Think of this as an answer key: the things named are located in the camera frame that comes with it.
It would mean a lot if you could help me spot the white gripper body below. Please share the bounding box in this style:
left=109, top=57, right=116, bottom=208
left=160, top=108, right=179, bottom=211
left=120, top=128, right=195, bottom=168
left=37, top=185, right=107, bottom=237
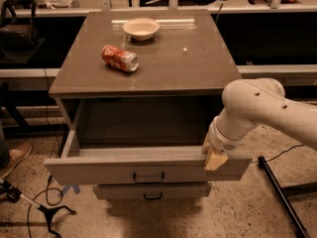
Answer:
left=205, top=116, right=244, bottom=154

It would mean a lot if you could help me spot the grey top drawer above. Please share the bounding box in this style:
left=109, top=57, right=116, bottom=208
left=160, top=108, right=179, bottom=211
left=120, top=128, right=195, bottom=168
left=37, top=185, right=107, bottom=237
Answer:
left=45, top=97, right=252, bottom=184

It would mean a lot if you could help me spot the grey drawer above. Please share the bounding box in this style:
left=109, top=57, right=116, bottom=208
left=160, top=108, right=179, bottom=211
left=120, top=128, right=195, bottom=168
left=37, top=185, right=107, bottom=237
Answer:
left=45, top=97, right=252, bottom=184
left=93, top=182, right=212, bottom=200

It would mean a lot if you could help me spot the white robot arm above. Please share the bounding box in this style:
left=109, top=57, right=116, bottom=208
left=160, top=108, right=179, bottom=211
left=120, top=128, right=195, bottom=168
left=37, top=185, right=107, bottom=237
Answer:
left=202, top=78, right=317, bottom=172

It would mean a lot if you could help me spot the grey bottom drawer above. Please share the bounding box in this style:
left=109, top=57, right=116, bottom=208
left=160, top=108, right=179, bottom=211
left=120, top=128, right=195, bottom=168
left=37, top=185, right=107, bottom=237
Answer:
left=93, top=182, right=212, bottom=200

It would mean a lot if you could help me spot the grey drawer cabinet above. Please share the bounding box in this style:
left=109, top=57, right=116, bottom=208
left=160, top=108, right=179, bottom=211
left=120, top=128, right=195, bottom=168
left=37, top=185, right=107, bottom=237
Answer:
left=48, top=9, right=248, bottom=201

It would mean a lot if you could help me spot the black metal leg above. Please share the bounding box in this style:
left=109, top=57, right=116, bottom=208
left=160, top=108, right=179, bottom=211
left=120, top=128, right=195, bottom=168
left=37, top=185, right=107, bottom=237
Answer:
left=258, top=157, right=317, bottom=238

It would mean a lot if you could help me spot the red soda can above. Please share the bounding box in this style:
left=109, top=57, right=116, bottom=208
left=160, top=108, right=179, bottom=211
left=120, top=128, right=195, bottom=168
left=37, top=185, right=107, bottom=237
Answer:
left=101, top=45, right=139, bottom=72

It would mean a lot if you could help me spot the cream paper bowl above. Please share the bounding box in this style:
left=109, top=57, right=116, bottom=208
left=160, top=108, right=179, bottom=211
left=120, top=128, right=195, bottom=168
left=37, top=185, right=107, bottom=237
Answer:
left=123, top=18, right=159, bottom=41

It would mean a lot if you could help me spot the blue tape cross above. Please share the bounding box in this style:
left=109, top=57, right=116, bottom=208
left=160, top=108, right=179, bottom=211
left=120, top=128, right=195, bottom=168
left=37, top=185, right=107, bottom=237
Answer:
left=58, top=184, right=80, bottom=197

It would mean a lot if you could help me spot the brown shoe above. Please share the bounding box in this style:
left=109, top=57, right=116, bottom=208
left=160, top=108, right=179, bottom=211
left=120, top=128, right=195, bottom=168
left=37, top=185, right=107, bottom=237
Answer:
left=0, top=143, right=33, bottom=179

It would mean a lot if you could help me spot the black tripod stand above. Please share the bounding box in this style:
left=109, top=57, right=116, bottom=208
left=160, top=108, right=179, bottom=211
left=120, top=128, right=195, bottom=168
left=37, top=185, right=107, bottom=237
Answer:
left=0, top=179, right=75, bottom=238

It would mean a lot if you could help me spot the black chair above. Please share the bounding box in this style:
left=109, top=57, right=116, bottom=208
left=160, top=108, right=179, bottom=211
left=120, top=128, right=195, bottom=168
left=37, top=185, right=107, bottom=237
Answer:
left=0, top=0, right=45, bottom=64

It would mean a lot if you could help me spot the black floor cable right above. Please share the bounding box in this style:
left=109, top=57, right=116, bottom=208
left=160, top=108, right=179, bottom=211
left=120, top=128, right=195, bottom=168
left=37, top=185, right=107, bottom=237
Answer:
left=251, top=144, right=305, bottom=165

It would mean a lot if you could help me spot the black floor cable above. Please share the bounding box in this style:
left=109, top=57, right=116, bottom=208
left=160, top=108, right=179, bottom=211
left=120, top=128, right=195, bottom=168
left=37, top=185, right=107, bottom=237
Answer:
left=26, top=174, right=64, bottom=238
left=251, top=144, right=305, bottom=165

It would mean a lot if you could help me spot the wire basket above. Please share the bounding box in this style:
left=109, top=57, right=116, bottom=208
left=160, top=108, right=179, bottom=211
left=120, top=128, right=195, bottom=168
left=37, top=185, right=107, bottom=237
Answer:
left=50, top=130, right=68, bottom=159

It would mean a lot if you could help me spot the black floor cable left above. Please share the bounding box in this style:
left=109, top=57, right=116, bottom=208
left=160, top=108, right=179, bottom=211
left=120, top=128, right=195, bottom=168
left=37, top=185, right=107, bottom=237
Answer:
left=26, top=174, right=64, bottom=238

